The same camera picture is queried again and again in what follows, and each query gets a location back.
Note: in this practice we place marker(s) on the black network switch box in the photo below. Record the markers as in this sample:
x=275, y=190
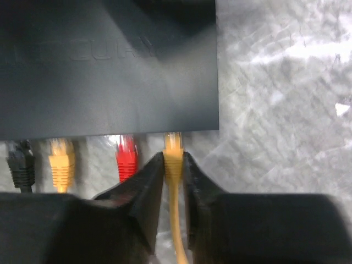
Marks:
x=87, y=68

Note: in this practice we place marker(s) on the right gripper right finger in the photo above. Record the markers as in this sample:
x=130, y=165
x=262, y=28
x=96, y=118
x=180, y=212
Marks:
x=199, y=191

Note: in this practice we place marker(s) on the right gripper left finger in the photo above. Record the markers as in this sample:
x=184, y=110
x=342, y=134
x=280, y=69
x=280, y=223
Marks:
x=141, y=196

